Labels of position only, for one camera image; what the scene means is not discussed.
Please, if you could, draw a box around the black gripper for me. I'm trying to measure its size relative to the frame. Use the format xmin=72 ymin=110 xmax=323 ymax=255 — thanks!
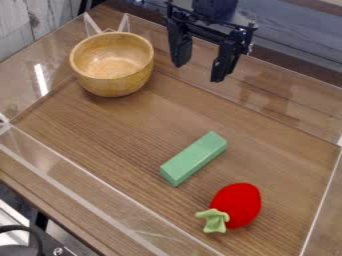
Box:
xmin=165 ymin=0 xmax=257 ymax=83

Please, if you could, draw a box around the green rectangular block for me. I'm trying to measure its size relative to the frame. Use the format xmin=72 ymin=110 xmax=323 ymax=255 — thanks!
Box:
xmin=160 ymin=131 xmax=227 ymax=187

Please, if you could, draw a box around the brown wooden bowl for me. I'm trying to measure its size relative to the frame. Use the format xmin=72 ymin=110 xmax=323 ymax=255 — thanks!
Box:
xmin=69 ymin=32 xmax=153 ymax=97

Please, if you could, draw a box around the red plush strawberry toy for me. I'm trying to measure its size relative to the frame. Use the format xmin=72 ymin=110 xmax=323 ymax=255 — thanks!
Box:
xmin=195 ymin=183 xmax=261 ymax=233

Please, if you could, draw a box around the clear acrylic tray wall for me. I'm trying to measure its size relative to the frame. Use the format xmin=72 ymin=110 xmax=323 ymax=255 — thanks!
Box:
xmin=0 ymin=114 xmax=223 ymax=256

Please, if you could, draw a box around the black cable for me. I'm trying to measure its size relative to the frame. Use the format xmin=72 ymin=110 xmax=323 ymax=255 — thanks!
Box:
xmin=0 ymin=224 xmax=45 ymax=256

